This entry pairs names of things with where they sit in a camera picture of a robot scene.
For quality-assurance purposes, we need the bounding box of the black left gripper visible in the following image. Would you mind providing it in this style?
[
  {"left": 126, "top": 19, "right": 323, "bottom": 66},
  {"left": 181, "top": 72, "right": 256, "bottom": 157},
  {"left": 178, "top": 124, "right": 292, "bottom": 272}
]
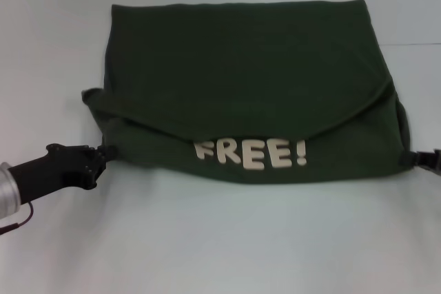
[{"left": 7, "top": 143, "right": 116, "bottom": 202}]

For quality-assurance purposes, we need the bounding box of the dark green t-shirt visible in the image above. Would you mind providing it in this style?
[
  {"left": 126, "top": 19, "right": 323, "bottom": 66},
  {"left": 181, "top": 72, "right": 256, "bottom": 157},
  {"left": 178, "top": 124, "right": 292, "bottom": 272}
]
[{"left": 81, "top": 0, "right": 413, "bottom": 185}]

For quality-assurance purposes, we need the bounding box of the left arm cable with plug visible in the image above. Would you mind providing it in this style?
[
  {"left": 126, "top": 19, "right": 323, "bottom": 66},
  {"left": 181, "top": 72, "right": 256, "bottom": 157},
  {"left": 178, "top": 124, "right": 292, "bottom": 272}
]
[{"left": 0, "top": 200, "right": 34, "bottom": 235}]

